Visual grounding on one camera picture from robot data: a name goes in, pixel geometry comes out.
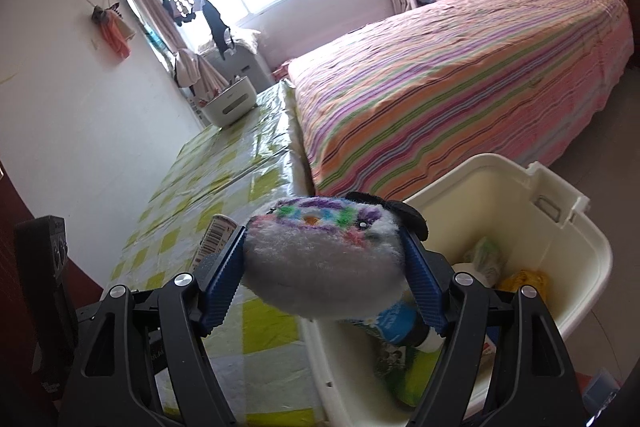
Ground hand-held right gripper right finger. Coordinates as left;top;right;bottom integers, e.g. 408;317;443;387
402;232;586;427

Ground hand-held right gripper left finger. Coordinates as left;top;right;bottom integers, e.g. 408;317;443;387
57;224;248;427

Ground brown bottle blue label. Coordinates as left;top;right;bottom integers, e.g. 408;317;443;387
350;299;446;353

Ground bright green packet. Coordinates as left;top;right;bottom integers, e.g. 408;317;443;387
395;347;446;408

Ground white round plush toy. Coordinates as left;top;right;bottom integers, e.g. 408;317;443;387
241;191;430;320

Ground gold foil packet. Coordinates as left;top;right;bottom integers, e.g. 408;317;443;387
495;268;551;308

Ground cream plastic bin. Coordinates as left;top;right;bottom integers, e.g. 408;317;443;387
297;153;613;425

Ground white printed tube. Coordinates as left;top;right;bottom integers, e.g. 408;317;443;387
191;213;239;275

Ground checkered plastic tablecloth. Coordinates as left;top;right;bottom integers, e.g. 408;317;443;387
107;82;331;427

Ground white plastic basket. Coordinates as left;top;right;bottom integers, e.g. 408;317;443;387
192;77;260;128

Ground striped bed sheet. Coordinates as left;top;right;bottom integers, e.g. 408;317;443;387
287;0;630;202

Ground beige hanging cloth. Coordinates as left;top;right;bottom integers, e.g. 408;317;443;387
172;48;231;100

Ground white appliance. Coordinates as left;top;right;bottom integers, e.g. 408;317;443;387
215;29;276;92

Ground black hanging garment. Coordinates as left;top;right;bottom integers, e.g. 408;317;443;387
200;0;236;55

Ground hanging small garments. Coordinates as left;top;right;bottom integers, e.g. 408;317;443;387
160;0;206;28

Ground orange cloth on wall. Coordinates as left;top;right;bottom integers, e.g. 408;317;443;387
92;4;136;58

